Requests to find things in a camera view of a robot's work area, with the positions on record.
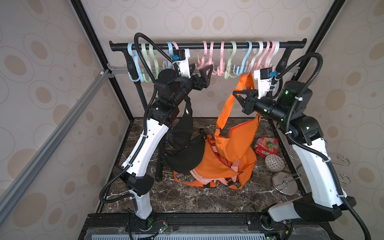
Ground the orange crossbody bag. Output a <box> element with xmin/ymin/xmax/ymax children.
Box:
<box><xmin>213</xmin><ymin>71</ymin><xmax>261</xmax><ymax>164</ymax></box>

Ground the black crossbody bag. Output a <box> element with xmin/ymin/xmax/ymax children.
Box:
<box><xmin>160</xmin><ymin>128</ymin><xmax>207</xmax><ymax>173</ymax></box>
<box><xmin>167</xmin><ymin>96</ymin><xmax>193</xmax><ymax>151</ymax></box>

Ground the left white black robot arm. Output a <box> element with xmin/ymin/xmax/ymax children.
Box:
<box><xmin>99</xmin><ymin>33</ymin><xmax>214</xmax><ymax>221</ymax></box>

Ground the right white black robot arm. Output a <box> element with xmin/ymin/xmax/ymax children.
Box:
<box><xmin>233</xmin><ymin>53</ymin><xmax>372</xmax><ymax>240</ymax></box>

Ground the pink plastic hook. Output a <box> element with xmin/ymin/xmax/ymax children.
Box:
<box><xmin>196</xmin><ymin>41</ymin><xmax>208</xmax><ymax>70</ymax></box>

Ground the white plastic hook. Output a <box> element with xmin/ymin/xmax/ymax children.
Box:
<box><xmin>249</xmin><ymin>41</ymin><xmax>264</xmax><ymax>73</ymax></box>

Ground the green plastic hook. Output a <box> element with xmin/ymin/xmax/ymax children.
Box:
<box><xmin>141</xmin><ymin>43</ymin><xmax>160</xmax><ymax>78</ymax></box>

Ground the light blue leftmost hook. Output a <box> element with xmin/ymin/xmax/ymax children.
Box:
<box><xmin>127</xmin><ymin>43</ymin><xmax>144</xmax><ymax>82</ymax></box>

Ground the red snack packet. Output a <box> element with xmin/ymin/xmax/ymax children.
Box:
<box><xmin>255</xmin><ymin>137</ymin><xmax>279</xmax><ymax>158</ymax></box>

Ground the orange pink backpack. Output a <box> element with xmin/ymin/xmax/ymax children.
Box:
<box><xmin>182</xmin><ymin>140</ymin><xmax>257</xmax><ymax>190</ymax></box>

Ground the black clothes rack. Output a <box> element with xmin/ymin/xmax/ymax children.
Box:
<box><xmin>108</xmin><ymin>38</ymin><xmax>308</xmax><ymax>183</ymax></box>

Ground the patterned round pouch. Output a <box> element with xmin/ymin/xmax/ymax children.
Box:
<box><xmin>265</xmin><ymin>154</ymin><xmax>285</xmax><ymax>173</ymax></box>

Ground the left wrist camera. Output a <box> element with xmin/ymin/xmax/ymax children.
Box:
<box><xmin>173</xmin><ymin>49</ymin><xmax>191</xmax><ymax>78</ymax></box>

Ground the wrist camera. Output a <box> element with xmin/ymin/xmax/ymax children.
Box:
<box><xmin>253</xmin><ymin>67</ymin><xmax>277</xmax><ymax>99</ymax></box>
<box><xmin>173</xmin><ymin>49</ymin><xmax>191</xmax><ymax>78</ymax></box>

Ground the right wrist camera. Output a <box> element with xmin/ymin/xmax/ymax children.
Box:
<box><xmin>253</xmin><ymin>67</ymin><xmax>277</xmax><ymax>99</ymax></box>

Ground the chrome wire hook stand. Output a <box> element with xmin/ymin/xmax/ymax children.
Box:
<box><xmin>272</xmin><ymin>148</ymin><xmax>357</xmax><ymax>196</ymax></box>

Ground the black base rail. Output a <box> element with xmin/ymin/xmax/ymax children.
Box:
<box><xmin>79</xmin><ymin>213</ymin><xmax>333</xmax><ymax>240</ymax></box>

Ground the aluminium side rail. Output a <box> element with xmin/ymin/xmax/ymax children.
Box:
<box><xmin>1</xmin><ymin>69</ymin><xmax>112</xmax><ymax>225</ymax></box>

